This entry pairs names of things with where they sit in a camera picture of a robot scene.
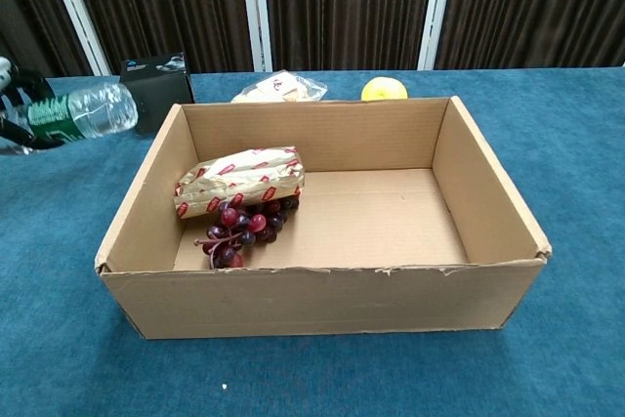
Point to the yellow round fruit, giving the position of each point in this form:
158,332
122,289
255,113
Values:
383,89

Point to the open brown cardboard box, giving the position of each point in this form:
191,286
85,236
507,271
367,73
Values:
317,300

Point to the white frame post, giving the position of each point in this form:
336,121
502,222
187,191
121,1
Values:
256,7
437,7
73,7

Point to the black cube carton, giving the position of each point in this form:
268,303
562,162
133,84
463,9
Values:
166,95

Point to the bunch of purple grapes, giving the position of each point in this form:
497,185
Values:
241,231

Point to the clear plastic water bottle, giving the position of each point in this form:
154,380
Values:
97,112

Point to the gold red snack packet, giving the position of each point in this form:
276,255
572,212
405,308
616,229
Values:
239,182

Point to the blue velvet tablecloth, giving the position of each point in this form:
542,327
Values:
312,378

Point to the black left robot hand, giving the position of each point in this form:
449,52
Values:
27,87

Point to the clear bag of biscuits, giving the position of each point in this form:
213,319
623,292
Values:
278,87

